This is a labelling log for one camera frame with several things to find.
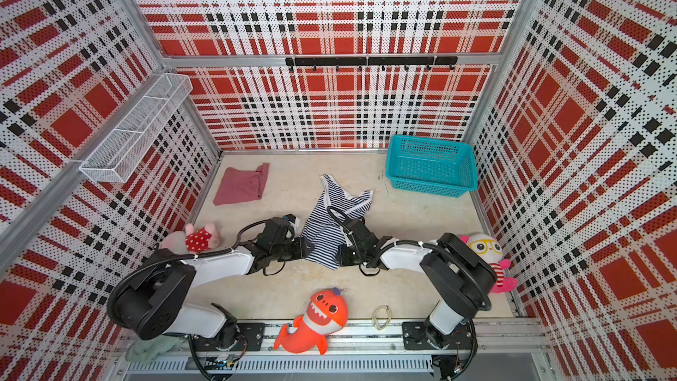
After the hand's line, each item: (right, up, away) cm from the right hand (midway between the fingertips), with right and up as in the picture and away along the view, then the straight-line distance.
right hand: (342, 255), depth 88 cm
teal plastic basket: (+35, +31, +27) cm, 54 cm away
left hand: (-10, +2, +2) cm, 11 cm away
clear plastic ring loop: (+12, -15, -10) cm, 22 cm away
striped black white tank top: (-6, +8, +4) cm, 11 cm away
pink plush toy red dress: (-51, +5, -1) cm, 51 cm away
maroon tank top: (-42, +23, +16) cm, 50 cm away
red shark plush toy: (-4, -11, -18) cm, 21 cm away
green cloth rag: (-53, -20, -19) cm, 60 cm away
